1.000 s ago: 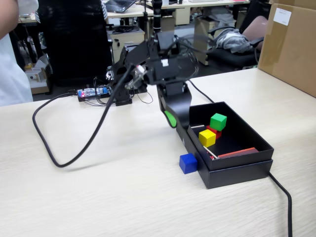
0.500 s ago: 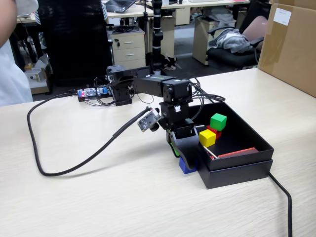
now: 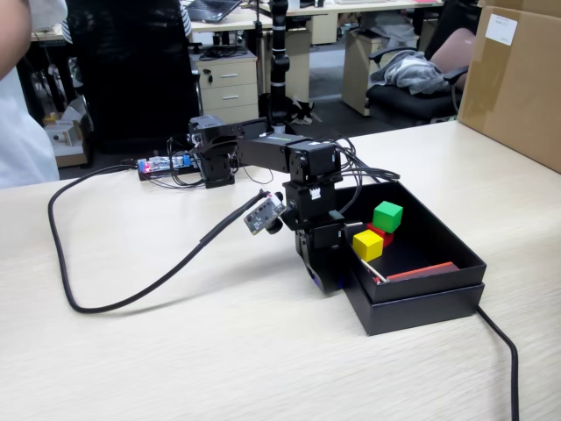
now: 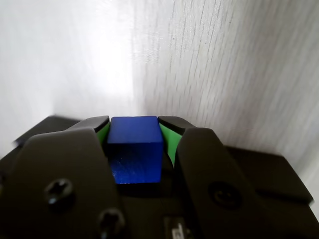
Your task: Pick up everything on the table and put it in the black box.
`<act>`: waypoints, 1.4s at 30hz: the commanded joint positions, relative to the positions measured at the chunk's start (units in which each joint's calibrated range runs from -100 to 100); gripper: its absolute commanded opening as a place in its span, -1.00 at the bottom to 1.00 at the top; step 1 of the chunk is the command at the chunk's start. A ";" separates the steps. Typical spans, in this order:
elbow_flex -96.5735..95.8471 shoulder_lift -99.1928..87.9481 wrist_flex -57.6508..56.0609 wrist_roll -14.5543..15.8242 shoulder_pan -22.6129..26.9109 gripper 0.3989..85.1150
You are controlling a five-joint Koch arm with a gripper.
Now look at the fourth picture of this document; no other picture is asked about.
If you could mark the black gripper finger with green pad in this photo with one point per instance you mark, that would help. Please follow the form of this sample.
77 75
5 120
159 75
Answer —
211 189
62 174

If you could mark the blue wooden cube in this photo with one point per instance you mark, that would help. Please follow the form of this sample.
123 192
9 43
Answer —
134 149

